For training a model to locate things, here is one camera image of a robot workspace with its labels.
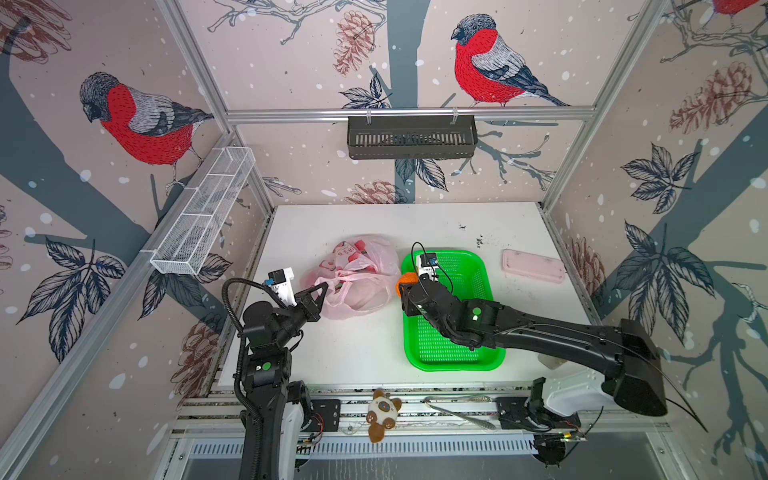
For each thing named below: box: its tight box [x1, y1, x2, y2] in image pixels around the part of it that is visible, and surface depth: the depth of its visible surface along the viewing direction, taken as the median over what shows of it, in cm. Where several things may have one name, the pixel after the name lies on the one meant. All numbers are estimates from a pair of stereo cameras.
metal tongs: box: [421, 395, 497, 430], surface depth 78 cm
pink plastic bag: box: [301, 234, 401, 320], surface depth 90 cm
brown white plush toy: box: [366, 388, 403, 443], surface depth 73 cm
